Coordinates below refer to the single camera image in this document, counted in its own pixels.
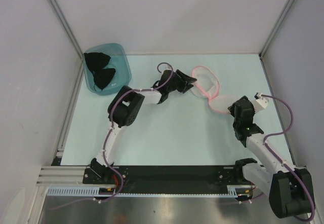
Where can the aluminium right corner post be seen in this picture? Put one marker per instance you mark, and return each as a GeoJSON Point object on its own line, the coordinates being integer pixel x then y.
{"type": "Point", "coordinates": [287, 7]}

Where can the pink mesh laundry bag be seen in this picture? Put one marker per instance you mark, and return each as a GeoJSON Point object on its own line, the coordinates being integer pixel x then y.
{"type": "Point", "coordinates": [207, 86]}

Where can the aluminium front frame rail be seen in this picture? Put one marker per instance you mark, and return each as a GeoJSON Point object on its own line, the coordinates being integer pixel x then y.
{"type": "Point", "coordinates": [82, 175]}

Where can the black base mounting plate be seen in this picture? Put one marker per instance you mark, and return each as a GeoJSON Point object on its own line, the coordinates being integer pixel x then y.
{"type": "Point", "coordinates": [172, 180]}

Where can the aluminium corner post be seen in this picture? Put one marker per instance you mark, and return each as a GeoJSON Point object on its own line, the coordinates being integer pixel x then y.
{"type": "Point", "coordinates": [287, 7]}
{"type": "Point", "coordinates": [66, 27]}

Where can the white slotted cable duct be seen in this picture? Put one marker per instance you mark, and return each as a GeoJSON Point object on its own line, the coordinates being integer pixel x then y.
{"type": "Point", "coordinates": [225, 191]}

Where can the teal plastic tub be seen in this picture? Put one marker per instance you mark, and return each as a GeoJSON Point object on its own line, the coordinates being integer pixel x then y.
{"type": "Point", "coordinates": [118, 61]}

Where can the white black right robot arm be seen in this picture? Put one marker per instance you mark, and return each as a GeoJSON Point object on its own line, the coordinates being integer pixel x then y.
{"type": "Point", "coordinates": [289, 189]}

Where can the black bra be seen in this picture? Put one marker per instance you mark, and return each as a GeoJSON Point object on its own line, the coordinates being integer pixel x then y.
{"type": "Point", "coordinates": [96, 63]}

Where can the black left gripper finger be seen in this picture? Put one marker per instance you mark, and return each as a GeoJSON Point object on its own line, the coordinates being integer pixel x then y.
{"type": "Point", "coordinates": [183, 76]}
{"type": "Point", "coordinates": [187, 85]}

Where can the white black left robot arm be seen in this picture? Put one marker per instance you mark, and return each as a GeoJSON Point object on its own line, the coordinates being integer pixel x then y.
{"type": "Point", "coordinates": [124, 109]}

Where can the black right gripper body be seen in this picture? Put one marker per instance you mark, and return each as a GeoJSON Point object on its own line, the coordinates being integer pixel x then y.
{"type": "Point", "coordinates": [231, 109]}

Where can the aluminium left corner post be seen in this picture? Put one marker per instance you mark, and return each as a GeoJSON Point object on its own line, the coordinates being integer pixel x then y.
{"type": "Point", "coordinates": [66, 27]}

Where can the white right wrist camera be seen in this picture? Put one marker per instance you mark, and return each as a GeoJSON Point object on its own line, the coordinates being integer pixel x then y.
{"type": "Point", "coordinates": [260, 102]}

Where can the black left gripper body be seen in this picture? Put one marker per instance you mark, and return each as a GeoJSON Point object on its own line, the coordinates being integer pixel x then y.
{"type": "Point", "coordinates": [174, 84]}

